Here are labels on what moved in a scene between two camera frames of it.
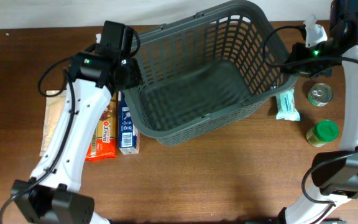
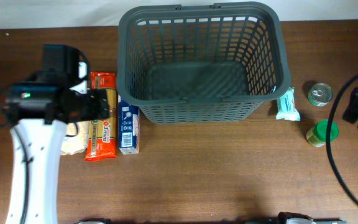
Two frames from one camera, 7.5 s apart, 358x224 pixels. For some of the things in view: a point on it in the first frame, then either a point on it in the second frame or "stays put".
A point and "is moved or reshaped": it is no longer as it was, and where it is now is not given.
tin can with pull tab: (320, 94) stays put
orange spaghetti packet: (103, 145) stays put
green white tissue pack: (286, 109) stays put
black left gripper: (137, 78) -> (99, 104)
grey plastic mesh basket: (206, 70) is moved or reshaped
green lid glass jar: (324, 131) stays put
